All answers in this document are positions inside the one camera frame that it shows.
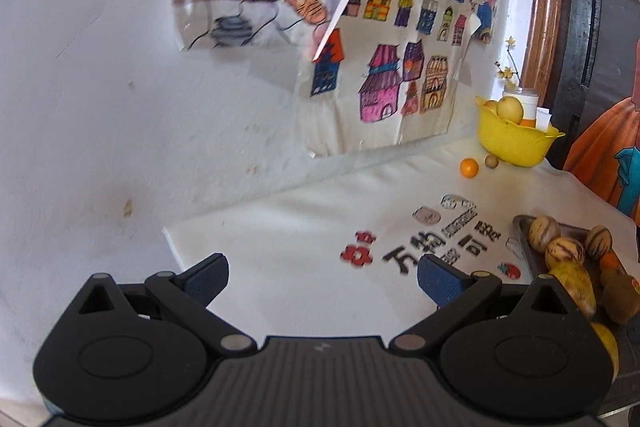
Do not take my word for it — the yellow flower sprig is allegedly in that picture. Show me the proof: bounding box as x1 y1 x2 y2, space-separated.
495 36 522 90

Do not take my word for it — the pale yellow pear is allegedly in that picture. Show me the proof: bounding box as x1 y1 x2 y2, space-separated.
497 96 525 124

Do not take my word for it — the orange dress painting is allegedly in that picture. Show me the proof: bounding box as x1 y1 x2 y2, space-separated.
562 36 640 228

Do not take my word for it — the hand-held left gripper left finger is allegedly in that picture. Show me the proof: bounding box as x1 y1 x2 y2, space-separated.
75 253 258 359

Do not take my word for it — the yellow plastic bowl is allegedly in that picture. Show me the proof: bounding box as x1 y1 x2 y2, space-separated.
474 96 566 168

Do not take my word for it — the printed white tablecloth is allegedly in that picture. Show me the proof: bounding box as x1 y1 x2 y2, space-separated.
162 134 640 343

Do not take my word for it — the white plastic jar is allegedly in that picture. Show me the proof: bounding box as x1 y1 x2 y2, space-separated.
502 88 541 122

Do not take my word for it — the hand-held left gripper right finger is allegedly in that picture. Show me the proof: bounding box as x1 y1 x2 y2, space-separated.
389 255 570 353

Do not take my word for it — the large brown kiwi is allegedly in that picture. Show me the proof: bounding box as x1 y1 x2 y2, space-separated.
602 274 640 326

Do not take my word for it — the grey metal tray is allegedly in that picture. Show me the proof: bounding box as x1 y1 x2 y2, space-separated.
512 214 640 413

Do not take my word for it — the purple striped pepino melon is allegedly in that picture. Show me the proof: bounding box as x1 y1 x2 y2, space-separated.
528 215 562 253
544 237 586 271
584 225 614 261

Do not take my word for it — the brown spotted yellow mango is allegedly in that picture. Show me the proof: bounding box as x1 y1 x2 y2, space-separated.
549 261 599 319

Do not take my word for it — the colourful houses drawing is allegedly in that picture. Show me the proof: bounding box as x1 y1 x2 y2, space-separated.
295 0 482 158

